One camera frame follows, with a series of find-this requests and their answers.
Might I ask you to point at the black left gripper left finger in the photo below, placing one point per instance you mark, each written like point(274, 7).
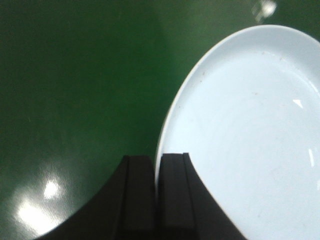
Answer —
point(123, 209)

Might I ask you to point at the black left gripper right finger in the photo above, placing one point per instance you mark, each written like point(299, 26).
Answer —
point(187, 211)

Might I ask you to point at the light blue plate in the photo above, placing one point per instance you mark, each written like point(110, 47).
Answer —
point(248, 114)

